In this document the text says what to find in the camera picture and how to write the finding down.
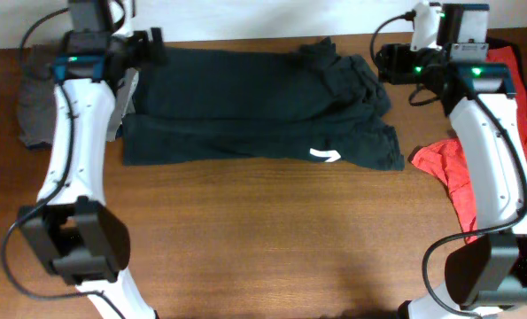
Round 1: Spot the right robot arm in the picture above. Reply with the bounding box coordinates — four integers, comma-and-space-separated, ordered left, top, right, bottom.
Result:
370, 1, 527, 319

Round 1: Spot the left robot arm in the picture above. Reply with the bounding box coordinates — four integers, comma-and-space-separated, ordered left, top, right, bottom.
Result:
13, 1, 164, 318

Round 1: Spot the red t-shirt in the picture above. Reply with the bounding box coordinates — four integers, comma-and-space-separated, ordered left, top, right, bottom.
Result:
411, 45, 527, 245

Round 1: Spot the folded grey-brown garment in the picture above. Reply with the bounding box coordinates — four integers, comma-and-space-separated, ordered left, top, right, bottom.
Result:
17, 44, 139, 149

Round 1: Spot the dark green t-shirt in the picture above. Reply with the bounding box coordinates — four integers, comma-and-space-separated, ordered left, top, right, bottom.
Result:
122, 39, 405, 171

